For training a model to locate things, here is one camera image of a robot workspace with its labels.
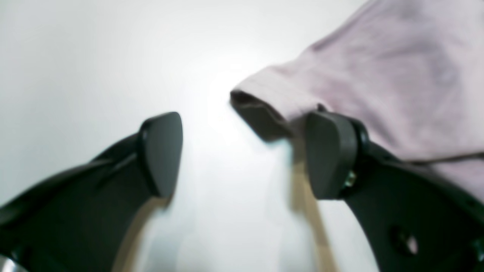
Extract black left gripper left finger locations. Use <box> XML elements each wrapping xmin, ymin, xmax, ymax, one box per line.
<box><xmin>0</xmin><ymin>112</ymin><xmax>183</xmax><ymax>272</ymax></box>

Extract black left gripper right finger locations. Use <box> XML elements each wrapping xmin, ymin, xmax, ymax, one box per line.
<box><xmin>305</xmin><ymin>111</ymin><xmax>484</xmax><ymax>272</ymax></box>

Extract mauve t-shirt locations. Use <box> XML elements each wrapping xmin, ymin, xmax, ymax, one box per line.
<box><xmin>230</xmin><ymin>0</ymin><xmax>484</xmax><ymax>200</ymax></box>

